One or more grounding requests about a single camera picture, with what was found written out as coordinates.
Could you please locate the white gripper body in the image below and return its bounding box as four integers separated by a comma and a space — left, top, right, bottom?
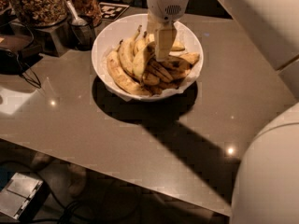
147, 0, 189, 23

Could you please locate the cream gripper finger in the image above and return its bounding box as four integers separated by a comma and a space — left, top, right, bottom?
154, 22, 177, 62
147, 10, 160, 34

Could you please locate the curved yellow banana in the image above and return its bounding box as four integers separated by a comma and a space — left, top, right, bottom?
133, 42, 190, 84

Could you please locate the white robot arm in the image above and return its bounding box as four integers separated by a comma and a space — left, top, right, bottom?
148, 0, 299, 224

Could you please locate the spotted right banana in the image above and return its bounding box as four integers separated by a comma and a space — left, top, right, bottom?
158, 56, 192, 72

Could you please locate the far right banana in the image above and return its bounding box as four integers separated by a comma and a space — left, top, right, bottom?
180, 52, 200, 65

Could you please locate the centre lower banana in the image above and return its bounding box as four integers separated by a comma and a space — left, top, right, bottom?
147, 59, 173, 83

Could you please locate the upright left banana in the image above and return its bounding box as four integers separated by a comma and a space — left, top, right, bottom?
118, 25, 141, 76

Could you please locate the white bowl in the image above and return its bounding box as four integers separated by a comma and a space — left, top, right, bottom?
91, 13, 205, 103

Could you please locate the long front left banana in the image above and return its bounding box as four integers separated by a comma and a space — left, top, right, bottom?
107, 50, 152, 96

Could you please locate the white paper bowl liner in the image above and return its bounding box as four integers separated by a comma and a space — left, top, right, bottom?
100, 17, 202, 103

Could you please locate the black white fiducial marker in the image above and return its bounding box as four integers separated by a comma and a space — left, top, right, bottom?
100, 2, 130, 21

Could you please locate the small glass granola jar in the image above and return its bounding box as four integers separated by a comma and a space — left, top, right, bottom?
72, 0, 102, 27

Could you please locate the dark cup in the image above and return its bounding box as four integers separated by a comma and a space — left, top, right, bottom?
67, 15, 95, 51

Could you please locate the white plastic spoon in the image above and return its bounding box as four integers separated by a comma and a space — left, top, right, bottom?
64, 0, 87, 26

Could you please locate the metal jar stand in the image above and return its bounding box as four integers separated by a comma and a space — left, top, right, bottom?
10, 18, 76, 58

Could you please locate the large glass nut jar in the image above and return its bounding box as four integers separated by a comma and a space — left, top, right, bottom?
9, 0, 67, 27

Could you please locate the grey metal box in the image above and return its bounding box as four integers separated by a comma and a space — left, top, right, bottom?
0, 173, 43, 221

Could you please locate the black floor cable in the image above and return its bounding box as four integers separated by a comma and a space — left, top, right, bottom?
0, 161, 144, 224

